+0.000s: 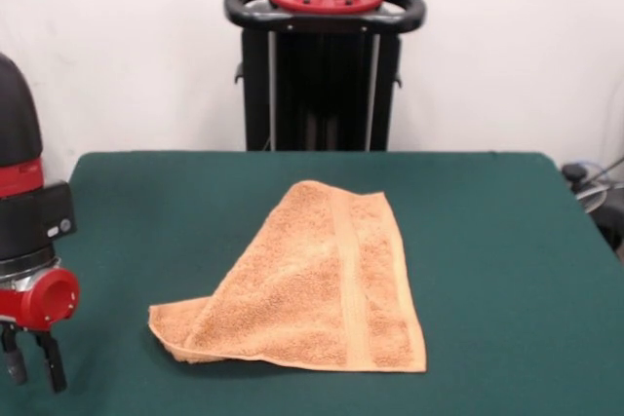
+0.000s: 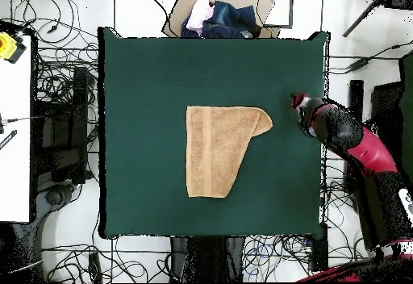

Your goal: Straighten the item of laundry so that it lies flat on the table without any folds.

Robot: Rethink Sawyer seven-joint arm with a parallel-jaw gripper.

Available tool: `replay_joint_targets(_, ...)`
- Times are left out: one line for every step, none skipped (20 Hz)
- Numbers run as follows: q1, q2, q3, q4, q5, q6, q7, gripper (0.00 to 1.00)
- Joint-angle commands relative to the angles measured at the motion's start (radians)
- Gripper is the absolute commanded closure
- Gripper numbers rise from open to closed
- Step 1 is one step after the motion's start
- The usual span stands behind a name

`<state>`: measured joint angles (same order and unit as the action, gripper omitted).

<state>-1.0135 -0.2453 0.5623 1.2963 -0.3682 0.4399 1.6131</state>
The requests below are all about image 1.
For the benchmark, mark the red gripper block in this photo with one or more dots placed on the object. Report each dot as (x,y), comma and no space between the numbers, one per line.
(44,299)

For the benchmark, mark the tan terry towel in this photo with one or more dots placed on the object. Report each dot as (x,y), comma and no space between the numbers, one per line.
(317,299)

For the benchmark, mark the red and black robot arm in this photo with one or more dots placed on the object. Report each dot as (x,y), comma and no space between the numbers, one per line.
(19,167)

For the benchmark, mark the dark green table cloth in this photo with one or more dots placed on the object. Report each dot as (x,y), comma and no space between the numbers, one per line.
(487,265)

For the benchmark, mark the round black base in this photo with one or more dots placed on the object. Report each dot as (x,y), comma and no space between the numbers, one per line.
(609,221)

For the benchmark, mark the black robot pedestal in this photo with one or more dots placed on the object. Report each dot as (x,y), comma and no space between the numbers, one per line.
(336,94)

